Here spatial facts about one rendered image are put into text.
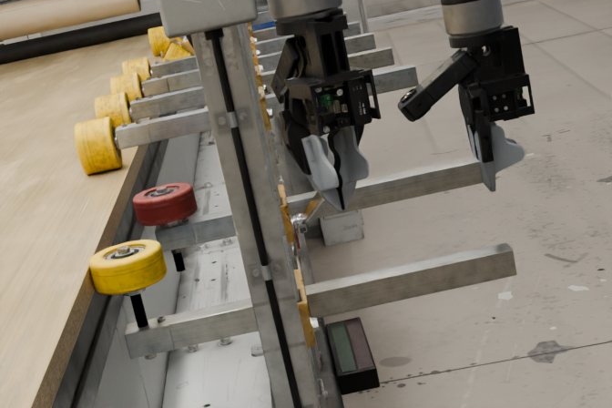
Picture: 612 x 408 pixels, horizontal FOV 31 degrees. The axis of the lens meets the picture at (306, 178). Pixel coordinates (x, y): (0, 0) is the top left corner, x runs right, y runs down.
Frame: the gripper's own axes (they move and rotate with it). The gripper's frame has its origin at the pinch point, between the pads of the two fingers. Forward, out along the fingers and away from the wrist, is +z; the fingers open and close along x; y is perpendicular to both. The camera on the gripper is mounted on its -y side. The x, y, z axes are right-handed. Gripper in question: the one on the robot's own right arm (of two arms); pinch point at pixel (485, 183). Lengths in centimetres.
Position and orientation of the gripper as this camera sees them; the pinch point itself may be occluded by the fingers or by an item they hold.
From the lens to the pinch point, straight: 147.1
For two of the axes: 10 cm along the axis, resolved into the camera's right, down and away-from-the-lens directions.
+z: 2.0, 9.5, 2.4
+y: 9.8, -2.1, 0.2
